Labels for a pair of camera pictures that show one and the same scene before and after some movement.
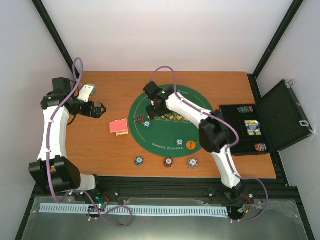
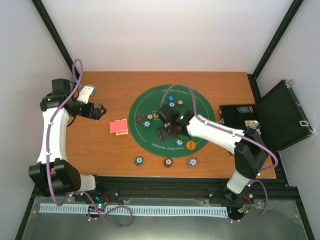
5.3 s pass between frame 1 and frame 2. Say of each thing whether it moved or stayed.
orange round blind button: stayed
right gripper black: moved
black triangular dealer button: stayed
